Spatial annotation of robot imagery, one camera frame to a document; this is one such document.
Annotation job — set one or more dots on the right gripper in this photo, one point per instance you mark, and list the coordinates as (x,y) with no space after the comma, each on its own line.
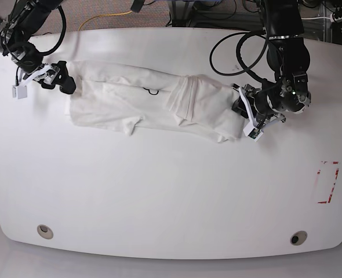
(25,55)

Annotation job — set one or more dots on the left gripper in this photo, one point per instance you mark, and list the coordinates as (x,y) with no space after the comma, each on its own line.
(288,93)

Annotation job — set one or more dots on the white printed T-shirt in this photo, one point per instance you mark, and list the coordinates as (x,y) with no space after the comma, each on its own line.
(123,98)

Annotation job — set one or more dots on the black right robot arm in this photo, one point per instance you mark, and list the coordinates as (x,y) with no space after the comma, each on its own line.
(25,19)

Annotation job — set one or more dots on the red tape rectangle marker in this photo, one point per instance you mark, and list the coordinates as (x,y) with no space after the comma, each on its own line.
(326,178)

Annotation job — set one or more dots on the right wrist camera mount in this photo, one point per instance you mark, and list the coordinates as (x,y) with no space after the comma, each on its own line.
(19,89)

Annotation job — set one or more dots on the right table cable grommet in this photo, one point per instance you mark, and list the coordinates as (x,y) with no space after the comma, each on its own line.
(298,238)

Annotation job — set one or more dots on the table cable grommet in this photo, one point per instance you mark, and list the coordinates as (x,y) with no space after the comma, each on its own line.
(298,238)
(45,232)

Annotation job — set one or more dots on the left table cable grommet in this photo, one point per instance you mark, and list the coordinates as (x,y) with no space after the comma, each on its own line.
(45,232)

